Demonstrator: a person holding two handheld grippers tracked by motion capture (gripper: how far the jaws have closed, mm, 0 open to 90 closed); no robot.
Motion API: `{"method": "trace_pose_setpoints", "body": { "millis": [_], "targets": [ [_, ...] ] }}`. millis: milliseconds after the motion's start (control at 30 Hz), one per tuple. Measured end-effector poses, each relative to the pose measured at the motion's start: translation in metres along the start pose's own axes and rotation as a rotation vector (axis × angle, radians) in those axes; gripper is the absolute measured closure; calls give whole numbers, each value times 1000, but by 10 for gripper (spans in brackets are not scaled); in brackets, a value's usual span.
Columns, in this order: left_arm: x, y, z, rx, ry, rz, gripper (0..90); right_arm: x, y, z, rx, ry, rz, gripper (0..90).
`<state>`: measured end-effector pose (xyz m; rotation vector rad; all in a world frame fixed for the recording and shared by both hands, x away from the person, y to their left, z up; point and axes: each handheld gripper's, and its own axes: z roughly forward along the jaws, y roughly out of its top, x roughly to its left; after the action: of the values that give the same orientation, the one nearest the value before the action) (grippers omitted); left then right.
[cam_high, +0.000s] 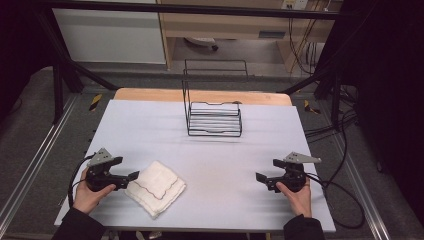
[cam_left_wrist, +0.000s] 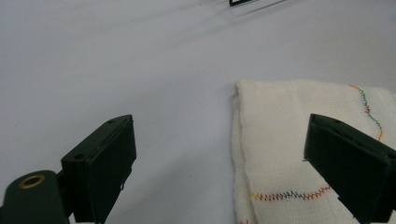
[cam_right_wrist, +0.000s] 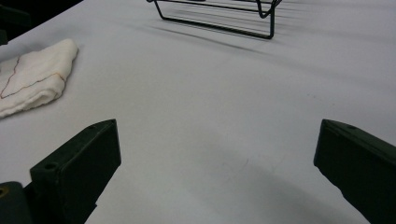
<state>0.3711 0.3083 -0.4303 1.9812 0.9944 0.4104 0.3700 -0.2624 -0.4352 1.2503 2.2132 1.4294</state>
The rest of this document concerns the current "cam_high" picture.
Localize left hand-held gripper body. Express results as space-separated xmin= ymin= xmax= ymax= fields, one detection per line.
xmin=85 ymin=147 xmax=130 ymax=193

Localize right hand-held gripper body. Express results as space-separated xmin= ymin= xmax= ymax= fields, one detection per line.
xmin=266 ymin=151 xmax=323 ymax=194

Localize white towel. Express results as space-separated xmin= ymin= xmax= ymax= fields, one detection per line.
xmin=124 ymin=160 xmax=187 ymax=220

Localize black wire rack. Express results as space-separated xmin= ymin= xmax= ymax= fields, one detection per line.
xmin=181 ymin=58 xmax=250 ymax=138

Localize person's left hand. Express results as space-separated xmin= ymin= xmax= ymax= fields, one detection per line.
xmin=72 ymin=167 xmax=117 ymax=215

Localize person's right hand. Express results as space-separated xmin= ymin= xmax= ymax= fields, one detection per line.
xmin=275 ymin=179 xmax=313 ymax=219

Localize white table board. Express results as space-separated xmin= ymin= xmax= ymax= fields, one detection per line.
xmin=53 ymin=99 xmax=337 ymax=234

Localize wooden table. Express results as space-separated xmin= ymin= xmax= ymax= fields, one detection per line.
xmin=113 ymin=87 xmax=293 ymax=107

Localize white cabinet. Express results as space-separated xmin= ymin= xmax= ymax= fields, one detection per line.
xmin=51 ymin=7 xmax=167 ymax=65

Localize light wooden desk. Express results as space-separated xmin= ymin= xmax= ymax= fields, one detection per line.
xmin=155 ymin=0 xmax=345 ymax=73

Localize white chair base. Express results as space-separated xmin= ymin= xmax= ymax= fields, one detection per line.
xmin=184 ymin=36 xmax=220 ymax=52

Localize left hand-held gripper cable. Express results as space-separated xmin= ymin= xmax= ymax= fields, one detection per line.
xmin=67 ymin=153 xmax=96 ymax=210

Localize hand-held gripper cable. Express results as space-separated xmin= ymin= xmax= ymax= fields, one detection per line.
xmin=67 ymin=153 xmax=96 ymax=210
xmin=304 ymin=172 xmax=366 ymax=231

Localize bundle of black floor cables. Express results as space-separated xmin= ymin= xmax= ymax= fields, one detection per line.
xmin=304 ymin=108 xmax=358 ymax=143

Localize right hand-held gripper cable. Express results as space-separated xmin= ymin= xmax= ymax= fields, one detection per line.
xmin=304 ymin=172 xmax=366 ymax=231

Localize aluminium floor rail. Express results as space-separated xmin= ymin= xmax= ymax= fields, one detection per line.
xmin=0 ymin=94 xmax=80 ymax=228
xmin=333 ymin=133 xmax=392 ymax=240

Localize black metal frame stand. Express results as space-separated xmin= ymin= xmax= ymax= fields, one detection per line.
xmin=33 ymin=9 xmax=120 ymax=125
xmin=280 ymin=64 xmax=345 ymax=132

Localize hanging cables under desk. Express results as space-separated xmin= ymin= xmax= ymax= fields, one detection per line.
xmin=287 ymin=16 xmax=327 ymax=76

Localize white wall socket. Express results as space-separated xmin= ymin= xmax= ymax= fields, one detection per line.
xmin=281 ymin=0 xmax=310 ymax=11

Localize black metal frame bar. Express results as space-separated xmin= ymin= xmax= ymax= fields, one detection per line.
xmin=41 ymin=0 xmax=349 ymax=21

